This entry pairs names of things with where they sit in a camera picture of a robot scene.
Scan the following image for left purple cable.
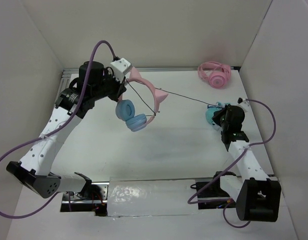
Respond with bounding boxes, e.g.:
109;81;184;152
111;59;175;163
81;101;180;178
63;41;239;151
0;40;119;219

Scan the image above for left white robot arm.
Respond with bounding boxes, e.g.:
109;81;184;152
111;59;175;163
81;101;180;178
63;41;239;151
7;58;132;200

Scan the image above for white taped cover sheet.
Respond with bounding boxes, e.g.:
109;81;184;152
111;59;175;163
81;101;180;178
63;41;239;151
107;179;198;217

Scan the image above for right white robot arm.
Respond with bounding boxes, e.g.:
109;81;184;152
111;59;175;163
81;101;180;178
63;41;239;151
212;104;281;222

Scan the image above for teal cat-ear headphones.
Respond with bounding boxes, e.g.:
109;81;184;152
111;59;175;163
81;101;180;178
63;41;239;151
205;101;230;131

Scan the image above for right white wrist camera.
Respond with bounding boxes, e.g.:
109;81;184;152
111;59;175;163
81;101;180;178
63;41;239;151
237;97;250;113

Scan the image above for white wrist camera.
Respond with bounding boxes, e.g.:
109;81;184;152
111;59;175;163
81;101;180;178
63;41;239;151
109;58;133;82
237;97;250;113

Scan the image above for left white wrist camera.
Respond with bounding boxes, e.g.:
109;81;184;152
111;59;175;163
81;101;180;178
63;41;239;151
109;58;133;82

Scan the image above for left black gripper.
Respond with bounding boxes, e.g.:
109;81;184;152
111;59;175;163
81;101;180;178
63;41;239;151
91;67;126;102

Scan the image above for black headphone audio cable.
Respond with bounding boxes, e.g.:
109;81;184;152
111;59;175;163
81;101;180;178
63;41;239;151
126;78;223;118

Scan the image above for pink blue cat-ear headphones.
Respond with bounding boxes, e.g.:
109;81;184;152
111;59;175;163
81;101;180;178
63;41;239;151
115;67;168;132

